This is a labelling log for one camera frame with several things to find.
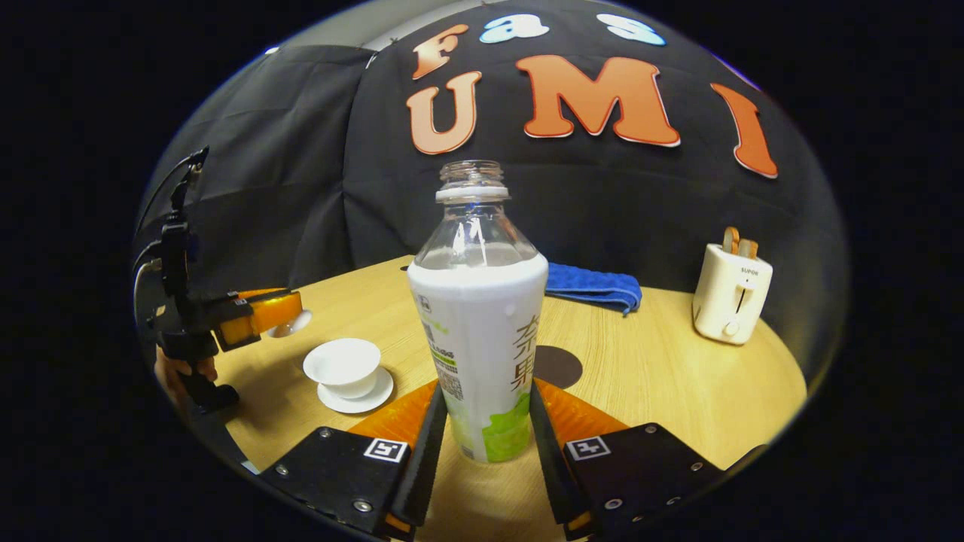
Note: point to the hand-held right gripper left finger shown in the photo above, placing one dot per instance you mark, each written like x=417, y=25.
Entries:
x=425, y=459

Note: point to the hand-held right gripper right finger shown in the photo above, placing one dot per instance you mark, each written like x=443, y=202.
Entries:
x=550, y=467

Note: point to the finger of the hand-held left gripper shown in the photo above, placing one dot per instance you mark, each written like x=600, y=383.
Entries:
x=260, y=320
x=256, y=293

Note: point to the white porcelain teacup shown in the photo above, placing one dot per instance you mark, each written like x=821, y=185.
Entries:
x=343, y=365

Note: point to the clear water bottle green label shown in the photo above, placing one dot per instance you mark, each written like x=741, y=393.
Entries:
x=478, y=331

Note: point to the white porcelain saucer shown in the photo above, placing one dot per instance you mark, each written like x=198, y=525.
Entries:
x=376, y=395

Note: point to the black backdrop cloth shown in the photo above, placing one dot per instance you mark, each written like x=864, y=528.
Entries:
x=301, y=188

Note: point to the blue folded towel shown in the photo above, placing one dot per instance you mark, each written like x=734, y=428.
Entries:
x=595, y=286

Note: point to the white toaster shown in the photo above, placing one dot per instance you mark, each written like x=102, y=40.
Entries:
x=730, y=301

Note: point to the toast bread slice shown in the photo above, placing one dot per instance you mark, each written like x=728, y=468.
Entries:
x=748, y=248
x=730, y=239

